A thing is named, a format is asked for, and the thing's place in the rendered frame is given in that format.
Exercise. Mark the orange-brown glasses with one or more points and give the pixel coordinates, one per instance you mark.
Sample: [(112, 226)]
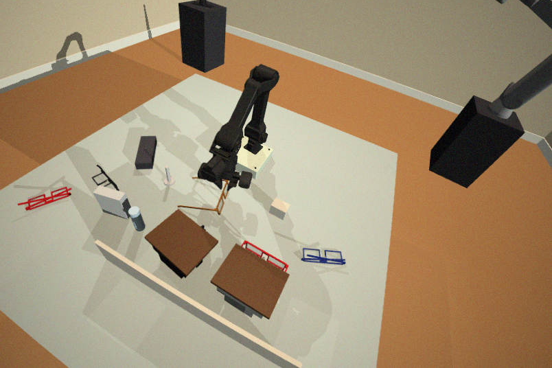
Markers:
[(220, 204)]

